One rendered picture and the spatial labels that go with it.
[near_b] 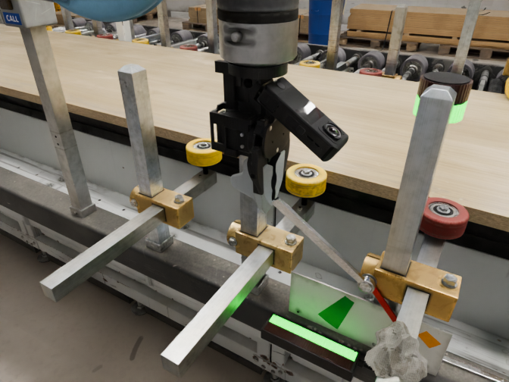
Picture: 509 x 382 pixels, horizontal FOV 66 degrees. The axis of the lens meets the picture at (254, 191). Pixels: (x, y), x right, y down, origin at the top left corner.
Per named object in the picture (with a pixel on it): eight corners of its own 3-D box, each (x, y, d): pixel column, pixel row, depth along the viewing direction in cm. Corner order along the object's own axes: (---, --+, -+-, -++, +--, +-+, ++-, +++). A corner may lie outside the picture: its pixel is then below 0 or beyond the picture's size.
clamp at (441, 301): (448, 323, 56) (458, 299, 53) (357, 288, 62) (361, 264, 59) (454, 298, 60) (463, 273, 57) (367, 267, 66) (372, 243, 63)
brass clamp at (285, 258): (289, 277, 68) (290, 255, 65) (225, 251, 73) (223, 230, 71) (304, 256, 72) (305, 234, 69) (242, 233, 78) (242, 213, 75)
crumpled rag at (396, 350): (421, 398, 42) (426, 385, 41) (360, 368, 45) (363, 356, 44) (435, 338, 49) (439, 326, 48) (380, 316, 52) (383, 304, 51)
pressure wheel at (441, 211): (448, 280, 66) (468, 226, 60) (401, 264, 70) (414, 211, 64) (454, 254, 72) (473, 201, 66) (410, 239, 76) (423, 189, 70)
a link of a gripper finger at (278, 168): (248, 192, 61) (248, 139, 56) (282, 203, 58) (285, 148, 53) (238, 202, 59) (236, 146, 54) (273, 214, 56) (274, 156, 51)
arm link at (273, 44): (311, 15, 45) (271, 27, 38) (308, 59, 48) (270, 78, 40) (245, 10, 49) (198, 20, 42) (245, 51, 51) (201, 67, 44)
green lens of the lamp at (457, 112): (459, 126, 47) (464, 109, 46) (408, 117, 50) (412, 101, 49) (464, 111, 52) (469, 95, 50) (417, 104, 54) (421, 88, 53)
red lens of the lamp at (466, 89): (465, 107, 46) (470, 88, 45) (412, 98, 48) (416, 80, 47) (470, 93, 50) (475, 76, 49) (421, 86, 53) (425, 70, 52)
